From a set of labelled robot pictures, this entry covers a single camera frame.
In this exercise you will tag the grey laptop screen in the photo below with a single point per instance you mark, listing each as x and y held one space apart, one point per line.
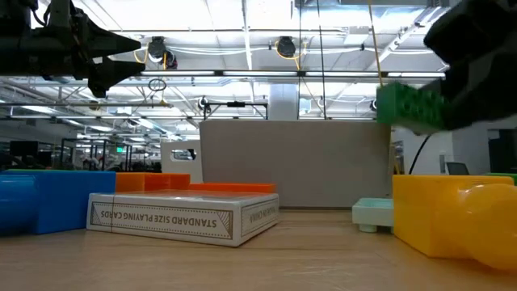
458 168

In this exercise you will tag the grey plastic bin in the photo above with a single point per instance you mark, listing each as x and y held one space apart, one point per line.
291 161

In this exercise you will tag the black camera rig frame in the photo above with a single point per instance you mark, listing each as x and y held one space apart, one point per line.
236 104

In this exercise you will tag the red-orange studded brick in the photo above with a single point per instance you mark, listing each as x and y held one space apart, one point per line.
230 187

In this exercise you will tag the white plastic bin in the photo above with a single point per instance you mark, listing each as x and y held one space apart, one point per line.
182 169

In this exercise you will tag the orange wedge toy block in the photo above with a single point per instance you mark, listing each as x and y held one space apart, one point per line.
149 182

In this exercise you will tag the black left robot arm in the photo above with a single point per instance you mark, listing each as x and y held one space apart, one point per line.
16 16

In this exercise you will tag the yellow round-stud block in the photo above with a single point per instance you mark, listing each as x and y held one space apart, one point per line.
436 214

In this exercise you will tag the white playing cards box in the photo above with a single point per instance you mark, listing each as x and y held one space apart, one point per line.
161 220

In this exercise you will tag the green studded brick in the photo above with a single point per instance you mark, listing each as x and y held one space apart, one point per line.
408 107

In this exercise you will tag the mint studded brick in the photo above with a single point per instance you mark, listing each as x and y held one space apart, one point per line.
373 210

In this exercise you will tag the green round-stud toy block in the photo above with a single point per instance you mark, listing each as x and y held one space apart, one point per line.
20 171

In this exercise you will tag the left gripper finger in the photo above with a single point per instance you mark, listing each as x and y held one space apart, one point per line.
109 72
109 42

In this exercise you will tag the large blue toy block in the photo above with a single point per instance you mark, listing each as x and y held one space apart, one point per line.
60 202

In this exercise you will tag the small black monitor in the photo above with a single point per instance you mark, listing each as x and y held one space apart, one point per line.
24 148

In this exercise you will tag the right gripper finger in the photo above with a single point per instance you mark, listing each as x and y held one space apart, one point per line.
484 97

